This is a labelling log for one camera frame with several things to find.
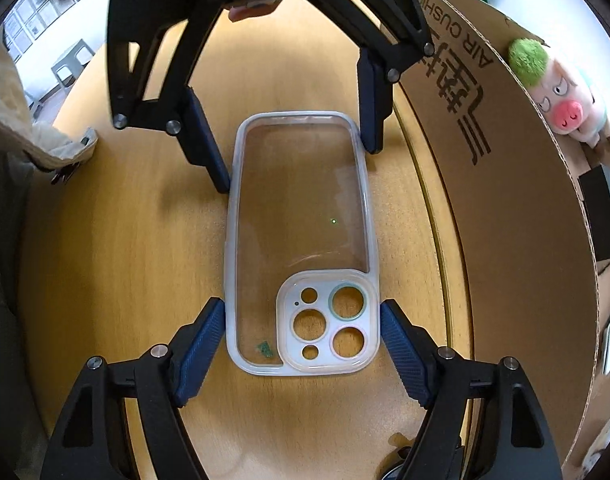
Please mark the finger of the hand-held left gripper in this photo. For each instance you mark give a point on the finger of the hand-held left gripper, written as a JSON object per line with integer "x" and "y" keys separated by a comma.
{"x": 372, "y": 105}
{"x": 205, "y": 145}

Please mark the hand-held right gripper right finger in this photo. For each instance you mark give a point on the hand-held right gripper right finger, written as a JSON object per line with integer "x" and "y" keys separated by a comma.
{"x": 405, "y": 355}

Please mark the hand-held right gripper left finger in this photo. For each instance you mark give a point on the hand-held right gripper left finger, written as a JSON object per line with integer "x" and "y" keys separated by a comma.
{"x": 200, "y": 355}

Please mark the clear phone case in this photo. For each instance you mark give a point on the clear phone case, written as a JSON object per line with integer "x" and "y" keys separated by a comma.
{"x": 295, "y": 185}

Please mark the brown cardboard box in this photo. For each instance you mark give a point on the brown cardboard box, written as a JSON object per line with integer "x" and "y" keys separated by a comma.
{"x": 515, "y": 240}

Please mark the pig plush toy green hat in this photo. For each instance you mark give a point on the pig plush toy green hat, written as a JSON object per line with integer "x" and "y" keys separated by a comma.
{"x": 560, "y": 95}

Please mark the person's left hand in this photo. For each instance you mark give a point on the person's left hand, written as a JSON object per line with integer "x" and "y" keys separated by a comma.
{"x": 252, "y": 11}

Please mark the grey stool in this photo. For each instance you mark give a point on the grey stool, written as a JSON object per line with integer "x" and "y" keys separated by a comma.
{"x": 72, "y": 62}

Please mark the beige cloth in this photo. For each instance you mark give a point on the beige cloth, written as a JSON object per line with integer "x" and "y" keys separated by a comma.
{"x": 20, "y": 115}

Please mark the black box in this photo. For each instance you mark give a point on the black box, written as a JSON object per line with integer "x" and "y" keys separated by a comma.
{"x": 602, "y": 215}

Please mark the wall display of framed photos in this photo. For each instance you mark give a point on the wall display of framed photos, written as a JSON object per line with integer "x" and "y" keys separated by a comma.
{"x": 35, "y": 15}

